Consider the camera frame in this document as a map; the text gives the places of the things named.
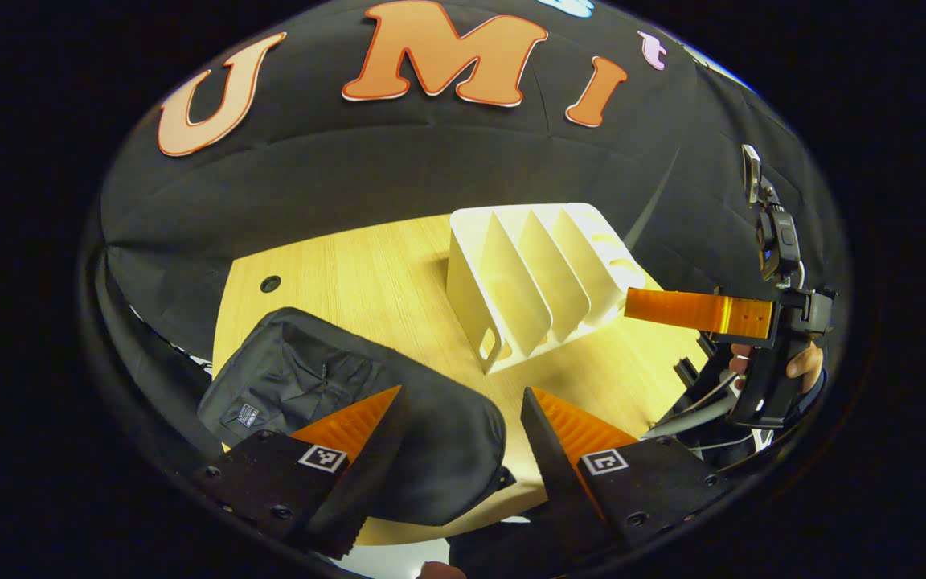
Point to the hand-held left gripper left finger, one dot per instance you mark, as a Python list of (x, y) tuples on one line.
[(370, 482)]

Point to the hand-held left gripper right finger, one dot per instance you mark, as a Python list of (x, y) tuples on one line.
[(555, 474)]

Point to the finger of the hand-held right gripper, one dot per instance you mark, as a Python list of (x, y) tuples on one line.
[(696, 312)]

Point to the black schoolbag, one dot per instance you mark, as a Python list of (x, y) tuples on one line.
[(431, 434)]

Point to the white bookshelf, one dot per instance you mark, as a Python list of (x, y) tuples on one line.
[(471, 273)]

